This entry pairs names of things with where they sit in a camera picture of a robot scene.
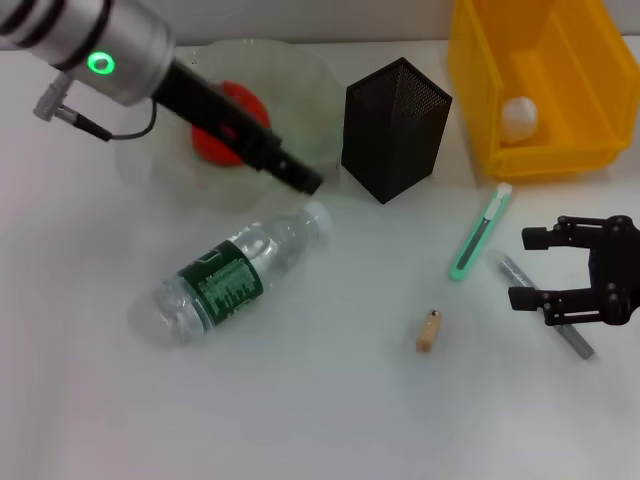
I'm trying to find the green utility knife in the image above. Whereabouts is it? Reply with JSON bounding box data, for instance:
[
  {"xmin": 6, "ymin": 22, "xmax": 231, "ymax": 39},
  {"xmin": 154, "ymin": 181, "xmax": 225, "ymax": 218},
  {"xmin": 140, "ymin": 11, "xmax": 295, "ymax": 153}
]
[{"xmin": 447, "ymin": 182, "xmax": 514, "ymax": 283}]

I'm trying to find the green glass fruit plate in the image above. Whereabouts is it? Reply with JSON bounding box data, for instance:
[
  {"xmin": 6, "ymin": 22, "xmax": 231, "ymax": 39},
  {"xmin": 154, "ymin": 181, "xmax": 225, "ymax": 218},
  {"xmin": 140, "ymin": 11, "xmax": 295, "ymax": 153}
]
[{"xmin": 117, "ymin": 38, "xmax": 347, "ymax": 212}]

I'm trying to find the clear green-label water bottle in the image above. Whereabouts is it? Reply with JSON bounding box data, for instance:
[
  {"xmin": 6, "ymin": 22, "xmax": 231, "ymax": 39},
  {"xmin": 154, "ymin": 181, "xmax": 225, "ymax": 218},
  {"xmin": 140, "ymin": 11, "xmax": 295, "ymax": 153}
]
[{"xmin": 128, "ymin": 200, "xmax": 334, "ymax": 348}]

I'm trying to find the small wooden usb stick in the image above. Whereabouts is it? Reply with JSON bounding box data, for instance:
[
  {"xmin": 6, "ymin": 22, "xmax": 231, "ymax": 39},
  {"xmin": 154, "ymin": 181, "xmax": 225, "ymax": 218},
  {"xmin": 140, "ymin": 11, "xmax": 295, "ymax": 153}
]
[{"xmin": 415, "ymin": 309, "xmax": 444, "ymax": 353}]

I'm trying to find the yellow plastic storage bin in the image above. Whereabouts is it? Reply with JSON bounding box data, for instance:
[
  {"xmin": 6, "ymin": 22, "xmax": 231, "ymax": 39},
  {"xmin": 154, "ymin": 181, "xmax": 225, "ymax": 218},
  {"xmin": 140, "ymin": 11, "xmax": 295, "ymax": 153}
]
[{"xmin": 446, "ymin": 0, "xmax": 634, "ymax": 181}]

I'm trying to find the grey marker pen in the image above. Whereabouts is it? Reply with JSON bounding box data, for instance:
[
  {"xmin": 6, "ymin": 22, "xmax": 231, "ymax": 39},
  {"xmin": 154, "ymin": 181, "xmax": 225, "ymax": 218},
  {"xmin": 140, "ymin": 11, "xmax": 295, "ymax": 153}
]
[{"xmin": 492, "ymin": 249, "xmax": 597, "ymax": 361}]

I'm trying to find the white paper ball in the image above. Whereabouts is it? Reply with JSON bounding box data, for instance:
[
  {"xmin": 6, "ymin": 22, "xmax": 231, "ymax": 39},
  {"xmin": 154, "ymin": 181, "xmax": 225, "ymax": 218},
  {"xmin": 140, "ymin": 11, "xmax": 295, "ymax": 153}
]
[{"xmin": 500, "ymin": 95, "xmax": 541, "ymax": 147}]

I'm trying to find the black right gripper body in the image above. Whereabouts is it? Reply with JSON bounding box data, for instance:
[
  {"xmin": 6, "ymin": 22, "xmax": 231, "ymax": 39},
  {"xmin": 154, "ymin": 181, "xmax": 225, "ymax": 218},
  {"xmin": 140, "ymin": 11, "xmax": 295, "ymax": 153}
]
[{"xmin": 585, "ymin": 214, "xmax": 640, "ymax": 327}]

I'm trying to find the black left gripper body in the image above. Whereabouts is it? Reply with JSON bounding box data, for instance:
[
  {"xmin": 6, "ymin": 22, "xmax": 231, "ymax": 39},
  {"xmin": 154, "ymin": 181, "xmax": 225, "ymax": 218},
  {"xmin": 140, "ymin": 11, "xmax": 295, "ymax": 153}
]
[{"xmin": 153, "ymin": 60, "xmax": 274, "ymax": 166}]

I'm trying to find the black mesh pen holder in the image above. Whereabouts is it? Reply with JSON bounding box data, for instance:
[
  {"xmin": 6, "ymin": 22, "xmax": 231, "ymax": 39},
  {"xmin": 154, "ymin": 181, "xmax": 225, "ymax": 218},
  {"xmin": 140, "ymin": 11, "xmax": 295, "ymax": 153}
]
[{"xmin": 341, "ymin": 57, "xmax": 455, "ymax": 205}]

